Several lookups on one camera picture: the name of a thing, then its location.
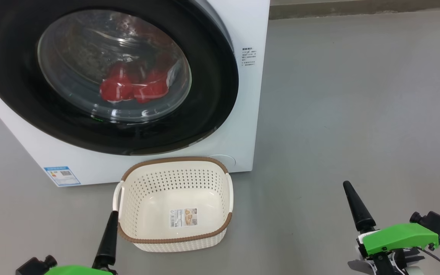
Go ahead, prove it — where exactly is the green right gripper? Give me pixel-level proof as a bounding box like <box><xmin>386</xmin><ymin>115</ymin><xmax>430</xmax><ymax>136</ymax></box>
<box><xmin>343</xmin><ymin>181</ymin><xmax>440</xmax><ymax>275</ymax></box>

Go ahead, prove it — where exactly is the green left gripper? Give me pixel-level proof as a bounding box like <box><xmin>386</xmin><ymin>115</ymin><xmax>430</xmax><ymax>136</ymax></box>
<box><xmin>44</xmin><ymin>211</ymin><xmax>119</xmax><ymax>275</ymax></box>

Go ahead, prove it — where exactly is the red and white garment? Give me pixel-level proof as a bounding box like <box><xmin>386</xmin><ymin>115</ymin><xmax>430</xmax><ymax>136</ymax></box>
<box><xmin>100</xmin><ymin>63</ymin><xmax>169</xmax><ymax>104</ymax></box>

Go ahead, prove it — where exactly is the washing machine glass door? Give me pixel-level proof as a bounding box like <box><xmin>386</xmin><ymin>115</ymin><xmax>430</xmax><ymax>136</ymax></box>
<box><xmin>0</xmin><ymin>0</ymin><xmax>239</xmax><ymax>156</ymax></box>

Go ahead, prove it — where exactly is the cream perforated laundry basket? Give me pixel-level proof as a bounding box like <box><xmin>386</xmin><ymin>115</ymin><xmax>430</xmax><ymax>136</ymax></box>
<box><xmin>113</xmin><ymin>157</ymin><xmax>234</xmax><ymax>253</ymax></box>

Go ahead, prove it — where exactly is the white printed label sticker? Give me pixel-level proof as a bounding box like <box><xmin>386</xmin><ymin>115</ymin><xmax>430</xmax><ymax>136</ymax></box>
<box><xmin>169</xmin><ymin>208</ymin><xmax>198</xmax><ymax>228</ymax></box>

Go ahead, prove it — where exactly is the white front-load washing machine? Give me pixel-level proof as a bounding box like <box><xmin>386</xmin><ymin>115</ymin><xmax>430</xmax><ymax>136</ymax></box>
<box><xmin>0</xmin><ymin>0</ymin><xmax>270</xmax><ymax>188</ymax></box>

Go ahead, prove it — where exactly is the blue energy label sticker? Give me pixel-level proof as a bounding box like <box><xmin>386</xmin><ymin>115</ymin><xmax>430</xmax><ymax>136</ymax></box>
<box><xmin>44</xmin><ymin>166</ymin><xmax>81</xmax><ymax>186</ymax></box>

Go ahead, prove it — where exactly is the round white filter cover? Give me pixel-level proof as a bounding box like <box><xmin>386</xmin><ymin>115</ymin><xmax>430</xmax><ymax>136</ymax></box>
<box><xmin>209</xmin><ymin>154</ymin><xmax>236</xmax><ymax>168</ymax></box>

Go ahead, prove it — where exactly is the black text sticker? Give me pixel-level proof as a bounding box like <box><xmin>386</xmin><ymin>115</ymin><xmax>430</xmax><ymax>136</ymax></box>
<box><xmin>242</xmin><ymin>47</ymin><xmax>258</xmax><ymax>67</ymax></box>

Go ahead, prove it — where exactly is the thin black right camera cable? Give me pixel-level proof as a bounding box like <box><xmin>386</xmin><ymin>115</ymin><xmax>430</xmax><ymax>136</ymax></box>
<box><xmin>417</xmin><ymin>247</ymin><xmax>440</xmax><ymax>275</ymax></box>

